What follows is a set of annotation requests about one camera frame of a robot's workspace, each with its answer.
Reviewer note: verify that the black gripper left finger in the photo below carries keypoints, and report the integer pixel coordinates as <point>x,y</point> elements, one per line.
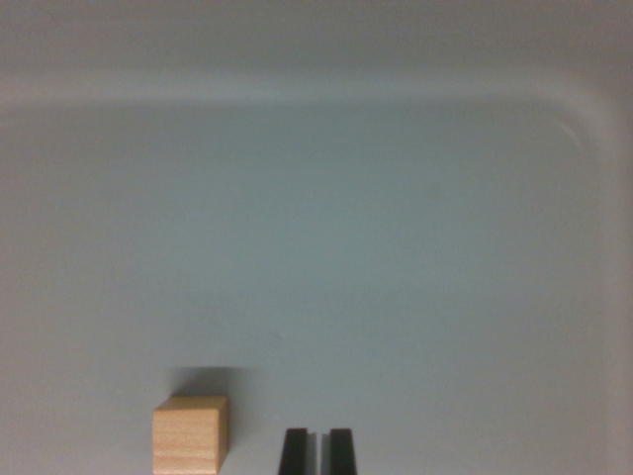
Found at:
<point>296,452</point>

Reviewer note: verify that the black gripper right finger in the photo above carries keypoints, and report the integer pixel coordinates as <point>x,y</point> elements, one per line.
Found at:
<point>341,452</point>

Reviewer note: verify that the wooden cube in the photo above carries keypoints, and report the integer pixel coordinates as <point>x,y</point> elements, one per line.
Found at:
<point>188,438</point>

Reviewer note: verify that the light blue plastic tray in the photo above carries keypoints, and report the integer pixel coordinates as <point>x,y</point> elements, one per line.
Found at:
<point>316,198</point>

